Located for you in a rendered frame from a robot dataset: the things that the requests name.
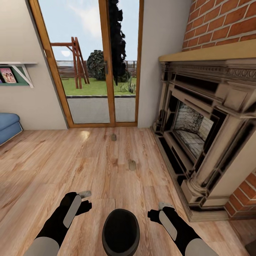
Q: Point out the countertop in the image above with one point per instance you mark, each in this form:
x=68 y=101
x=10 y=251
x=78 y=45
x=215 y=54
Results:
x=244 y=49

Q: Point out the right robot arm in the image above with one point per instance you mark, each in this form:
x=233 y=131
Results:
x=187 y=240

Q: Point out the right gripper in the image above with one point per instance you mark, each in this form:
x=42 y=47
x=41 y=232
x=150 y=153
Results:
x=154 y=216

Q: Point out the shelf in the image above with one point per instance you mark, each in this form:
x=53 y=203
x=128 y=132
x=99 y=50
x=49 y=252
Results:
x=20 y=72

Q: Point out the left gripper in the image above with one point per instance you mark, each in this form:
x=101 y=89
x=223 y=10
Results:
x=85 y=207

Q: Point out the door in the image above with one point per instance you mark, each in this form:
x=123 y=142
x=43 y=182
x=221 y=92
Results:
x=93 y=49

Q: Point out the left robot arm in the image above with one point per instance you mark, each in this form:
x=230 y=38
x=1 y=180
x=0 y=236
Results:
x=51 y=236

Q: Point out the cauldron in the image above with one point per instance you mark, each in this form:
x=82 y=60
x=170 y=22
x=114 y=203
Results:
x=121 y=233

